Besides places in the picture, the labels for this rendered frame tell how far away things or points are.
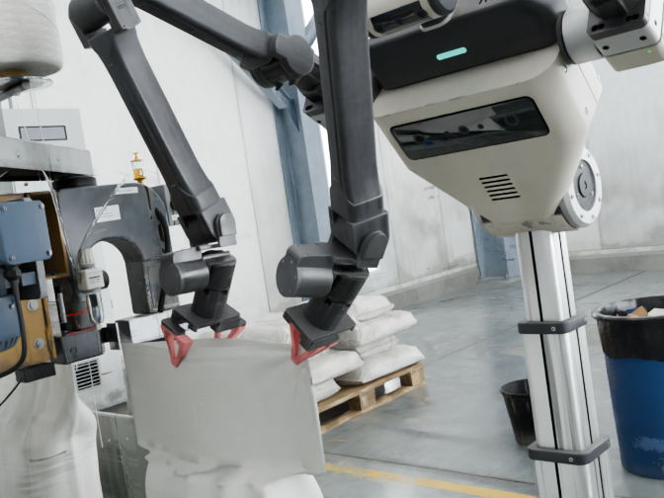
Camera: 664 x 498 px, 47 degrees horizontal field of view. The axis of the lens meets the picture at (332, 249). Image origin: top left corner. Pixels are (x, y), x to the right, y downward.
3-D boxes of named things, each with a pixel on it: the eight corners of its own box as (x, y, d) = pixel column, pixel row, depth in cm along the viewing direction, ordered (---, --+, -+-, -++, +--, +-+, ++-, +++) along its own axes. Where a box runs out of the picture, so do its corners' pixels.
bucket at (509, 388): (582, 432, 366) (575, 378, 364) (553, 453, 344) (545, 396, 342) (526, 427, 386) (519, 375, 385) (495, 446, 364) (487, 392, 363)
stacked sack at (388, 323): (423, 328, 502) (420, 305, 502) (357, 352, 453) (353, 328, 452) (372, 328, 532) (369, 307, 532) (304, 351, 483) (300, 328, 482)
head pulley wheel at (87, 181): (106, 187, 157) (104, 175, 157) (65, 191, 151) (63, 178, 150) (83, 193, 163) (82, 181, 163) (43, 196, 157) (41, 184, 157)
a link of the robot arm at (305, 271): (391, 233, 104) (358, 208, 111) (322, 228, 98) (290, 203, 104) (366, 311, 108) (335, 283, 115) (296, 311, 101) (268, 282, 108)
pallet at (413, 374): (426, 383, 503) (422, 362, 503) (302, 443, 413) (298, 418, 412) (332, 379, 557) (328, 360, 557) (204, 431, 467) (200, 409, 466)
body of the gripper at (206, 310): (170, 316, 131) (178, 278, 128) (215, 305, 138) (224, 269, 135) (194, 335, 127) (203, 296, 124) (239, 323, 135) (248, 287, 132)
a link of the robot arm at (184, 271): (233, 210, 127) (202, 217, 133) (178, 217, 118) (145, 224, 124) (246, 282, 127) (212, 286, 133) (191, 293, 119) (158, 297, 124)
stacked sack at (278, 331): (365, 329, 456) (361, 305, 456) (285, 356, 408) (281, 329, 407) (313, 329, 485) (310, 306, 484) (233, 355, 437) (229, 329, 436)
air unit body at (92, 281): (117, 326, 146) (104, 245, 145) (94, 332, 143) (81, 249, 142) (104, 326, 149) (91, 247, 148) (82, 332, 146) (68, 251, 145)
